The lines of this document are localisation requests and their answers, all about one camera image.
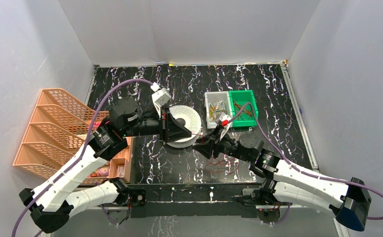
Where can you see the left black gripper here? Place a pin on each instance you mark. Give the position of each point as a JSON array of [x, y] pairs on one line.
[[163, 128]]

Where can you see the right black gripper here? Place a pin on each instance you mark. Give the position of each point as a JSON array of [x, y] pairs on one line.
[[206, 147]]

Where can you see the white perforated cable spool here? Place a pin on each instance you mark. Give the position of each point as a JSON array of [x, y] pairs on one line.
[[191, 120]]

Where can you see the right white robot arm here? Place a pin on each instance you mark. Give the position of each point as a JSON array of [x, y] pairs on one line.
[[290, 183]]

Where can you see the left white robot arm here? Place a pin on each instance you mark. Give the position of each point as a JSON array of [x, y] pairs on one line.
[[55, 201]]

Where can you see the white parts bin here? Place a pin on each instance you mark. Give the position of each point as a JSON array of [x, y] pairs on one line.
[[216, 103]]

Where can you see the green parts bin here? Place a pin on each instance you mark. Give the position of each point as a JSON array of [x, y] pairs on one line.
[[249, 115]]

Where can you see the orange file organizer rack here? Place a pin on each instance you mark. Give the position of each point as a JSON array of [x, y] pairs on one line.
[[56, 130]]

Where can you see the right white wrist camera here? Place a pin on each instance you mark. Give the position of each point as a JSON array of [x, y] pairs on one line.
[[224, 120]]

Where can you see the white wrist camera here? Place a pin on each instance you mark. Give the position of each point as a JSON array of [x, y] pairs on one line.
[[160, 96], [224, 120]]

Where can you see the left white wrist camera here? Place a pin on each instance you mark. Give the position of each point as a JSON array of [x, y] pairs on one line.
[[160, 96]]

